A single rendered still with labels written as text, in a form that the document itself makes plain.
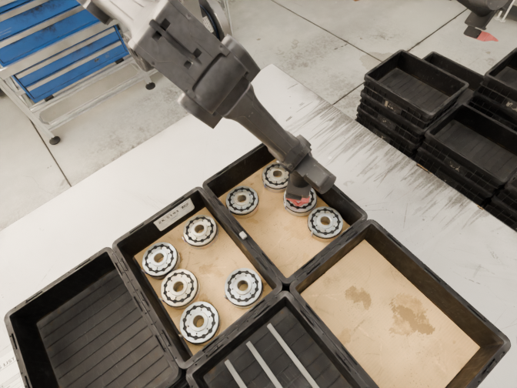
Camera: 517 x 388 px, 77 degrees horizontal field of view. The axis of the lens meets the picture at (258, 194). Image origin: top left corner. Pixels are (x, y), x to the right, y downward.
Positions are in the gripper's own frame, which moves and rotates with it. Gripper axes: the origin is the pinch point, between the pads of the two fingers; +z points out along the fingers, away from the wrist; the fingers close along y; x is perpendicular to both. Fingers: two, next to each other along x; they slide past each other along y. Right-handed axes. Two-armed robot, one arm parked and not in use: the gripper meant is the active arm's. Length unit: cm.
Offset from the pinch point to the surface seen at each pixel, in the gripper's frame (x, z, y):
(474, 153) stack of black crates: -74, 50, 70
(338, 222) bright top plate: -12.5, 1.2, -6.2
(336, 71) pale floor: 2, 89, 168
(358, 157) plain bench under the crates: -16.9, 17.5, 31.4
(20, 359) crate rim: 55, -7, -61
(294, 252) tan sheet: -1.7, 3.9, -17.0
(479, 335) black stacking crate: -48, 0, -29
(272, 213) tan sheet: 7.4, 4.0, -5.8
